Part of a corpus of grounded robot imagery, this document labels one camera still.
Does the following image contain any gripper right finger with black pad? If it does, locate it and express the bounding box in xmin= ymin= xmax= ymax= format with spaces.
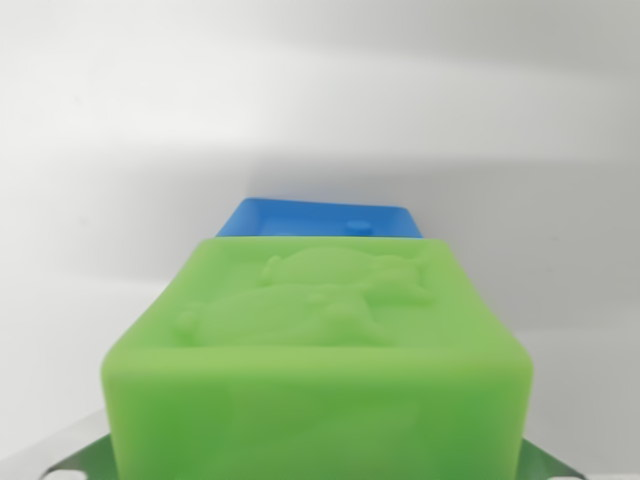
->
xmin=519 ymin=435 xmax=587 ymax=480

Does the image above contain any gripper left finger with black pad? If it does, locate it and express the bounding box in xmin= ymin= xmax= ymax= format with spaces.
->
xmin=42 ymin=432 xmax=118 ymax=480

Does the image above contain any green embossed cube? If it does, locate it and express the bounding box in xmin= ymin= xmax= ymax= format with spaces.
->
xmin=101 ymin=236 xmax=535 ymax=480

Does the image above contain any blue embossed cube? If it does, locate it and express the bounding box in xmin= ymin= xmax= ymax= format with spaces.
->
xmin=214 ymin=197 xmax=425 ymax=242

